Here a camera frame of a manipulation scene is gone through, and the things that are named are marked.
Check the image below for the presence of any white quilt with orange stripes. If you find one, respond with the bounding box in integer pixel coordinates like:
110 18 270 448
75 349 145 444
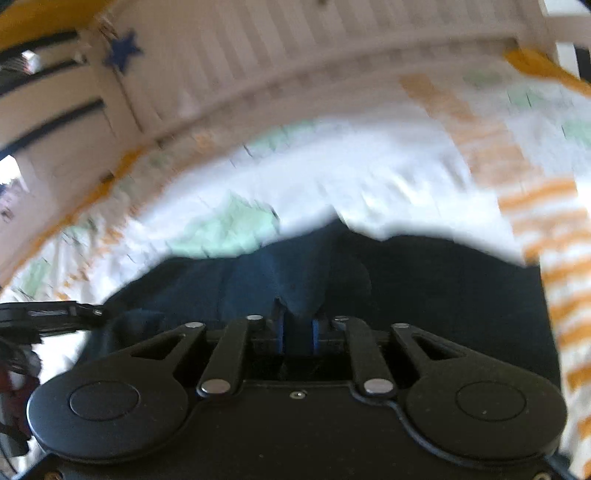
0 60 591 480

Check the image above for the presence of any blue star decoration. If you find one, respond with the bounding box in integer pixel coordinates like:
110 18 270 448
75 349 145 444
102 30 142 73

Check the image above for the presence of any white wooden bed frame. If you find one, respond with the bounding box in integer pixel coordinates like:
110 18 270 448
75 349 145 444
0 0 591 289

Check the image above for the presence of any yellow bed sheet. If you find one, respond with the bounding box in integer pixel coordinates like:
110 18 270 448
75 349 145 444
0 47 591 289

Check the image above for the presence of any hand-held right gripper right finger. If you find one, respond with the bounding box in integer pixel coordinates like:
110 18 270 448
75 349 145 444
311 315 468 398

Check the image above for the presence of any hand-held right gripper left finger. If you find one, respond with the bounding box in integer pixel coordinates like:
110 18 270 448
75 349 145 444
124 313 286 398

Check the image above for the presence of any dark navy zip hoodie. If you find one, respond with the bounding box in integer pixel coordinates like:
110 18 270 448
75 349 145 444
83 220 562 386

